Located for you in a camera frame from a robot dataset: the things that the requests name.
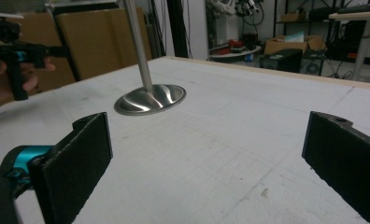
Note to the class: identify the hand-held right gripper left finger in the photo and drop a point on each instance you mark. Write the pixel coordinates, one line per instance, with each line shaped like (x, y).
(74, 168)

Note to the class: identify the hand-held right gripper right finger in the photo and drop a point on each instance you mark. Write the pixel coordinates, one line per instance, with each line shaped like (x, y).
(345, 161)

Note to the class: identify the metal utensil stand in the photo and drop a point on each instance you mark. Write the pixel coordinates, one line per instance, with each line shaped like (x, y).
(149, 99)

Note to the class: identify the large brown cardboard panel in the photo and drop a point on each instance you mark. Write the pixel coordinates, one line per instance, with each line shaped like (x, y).
(39, 34)
(102, 40)

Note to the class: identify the computer case with fan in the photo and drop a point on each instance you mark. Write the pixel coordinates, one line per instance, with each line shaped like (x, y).
(311, 63)

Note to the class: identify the black case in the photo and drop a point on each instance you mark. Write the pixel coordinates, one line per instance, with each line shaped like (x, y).
(282, 60)

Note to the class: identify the white grid mat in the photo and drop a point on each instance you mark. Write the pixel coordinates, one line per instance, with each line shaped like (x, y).
(220, 140)

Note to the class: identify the open cardboard box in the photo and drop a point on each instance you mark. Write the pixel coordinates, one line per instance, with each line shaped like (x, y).
(293, 44)

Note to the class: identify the wooden side table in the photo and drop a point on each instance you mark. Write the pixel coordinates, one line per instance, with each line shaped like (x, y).
(360, 18)

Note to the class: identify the white round table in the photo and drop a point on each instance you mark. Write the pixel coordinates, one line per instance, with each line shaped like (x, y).
(236, 53)

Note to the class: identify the black upright post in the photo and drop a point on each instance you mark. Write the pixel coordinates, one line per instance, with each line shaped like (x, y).
(177, 28)

